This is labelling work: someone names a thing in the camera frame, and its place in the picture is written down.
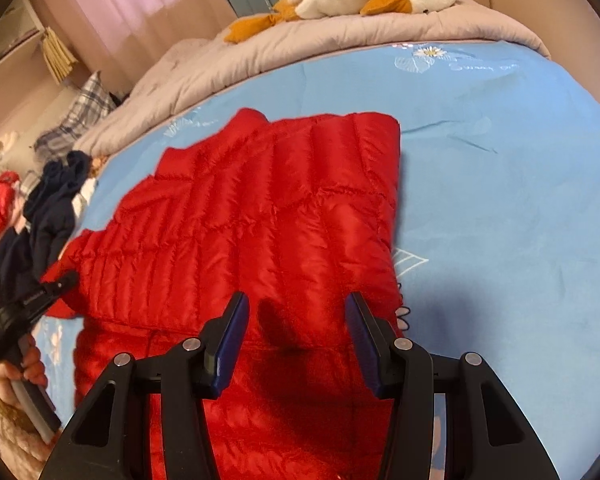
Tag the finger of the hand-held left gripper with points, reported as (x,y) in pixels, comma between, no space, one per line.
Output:
(55,287)

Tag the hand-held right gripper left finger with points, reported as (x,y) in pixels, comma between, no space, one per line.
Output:
(233,331)

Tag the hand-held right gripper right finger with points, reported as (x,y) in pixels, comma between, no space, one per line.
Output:
(362,341)

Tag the red down jacket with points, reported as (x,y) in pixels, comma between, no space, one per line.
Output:
(260,220)

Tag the person's left forearm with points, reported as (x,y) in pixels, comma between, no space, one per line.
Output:
(7,420)

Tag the person's left hand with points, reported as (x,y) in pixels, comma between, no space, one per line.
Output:
(32,362)

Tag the black garment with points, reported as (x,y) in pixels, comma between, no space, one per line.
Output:
(12,260)

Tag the navy puffer jacket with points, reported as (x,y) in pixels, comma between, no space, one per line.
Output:
(47,225)

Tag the white cloth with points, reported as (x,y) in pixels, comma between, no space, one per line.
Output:
(82,202)

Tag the navy fleece sweater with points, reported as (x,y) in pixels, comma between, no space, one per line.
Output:
(72,170)

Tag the small orange plush toy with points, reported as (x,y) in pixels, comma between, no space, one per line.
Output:
(98,164)

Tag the plaid pillow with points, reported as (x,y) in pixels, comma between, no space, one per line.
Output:
(55,142)
(90,100)

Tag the blue floral bed sheet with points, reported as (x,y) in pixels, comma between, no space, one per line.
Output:
(505,210)

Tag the yellow towel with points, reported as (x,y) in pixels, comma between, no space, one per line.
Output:
(57,55)

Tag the white shelf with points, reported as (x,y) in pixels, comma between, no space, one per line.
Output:
(10,35)

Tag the pink curtain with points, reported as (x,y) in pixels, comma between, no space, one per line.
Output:
(130,10)

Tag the grey comforter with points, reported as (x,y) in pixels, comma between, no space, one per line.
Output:
(330,35)

